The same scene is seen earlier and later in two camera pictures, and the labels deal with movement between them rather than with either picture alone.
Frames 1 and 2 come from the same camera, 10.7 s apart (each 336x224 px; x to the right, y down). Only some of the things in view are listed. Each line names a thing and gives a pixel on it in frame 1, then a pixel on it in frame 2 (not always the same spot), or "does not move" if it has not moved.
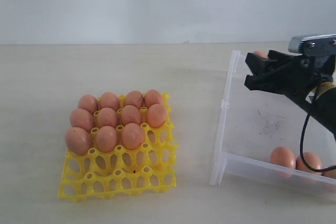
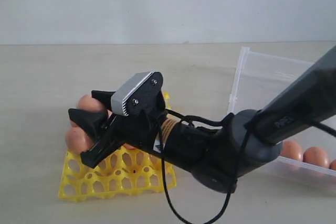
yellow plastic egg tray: [149, 167] does not move
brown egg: [311, 159] -> [291, 150]
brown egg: [77, 140] does not move
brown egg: [331, 173] -> [315, 156]
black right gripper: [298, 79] -> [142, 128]
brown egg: [283, 156] -> [333, 166]
